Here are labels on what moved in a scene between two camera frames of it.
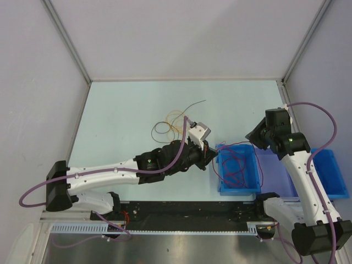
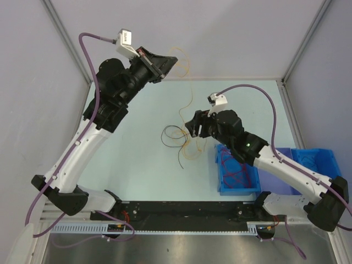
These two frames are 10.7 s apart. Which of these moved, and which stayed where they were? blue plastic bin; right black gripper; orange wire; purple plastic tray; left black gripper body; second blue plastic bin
Moved: right black gripper; orange wire; left black gripper body
Stayed: second blue plastic bin; purple plastic tray; blue plastic bin
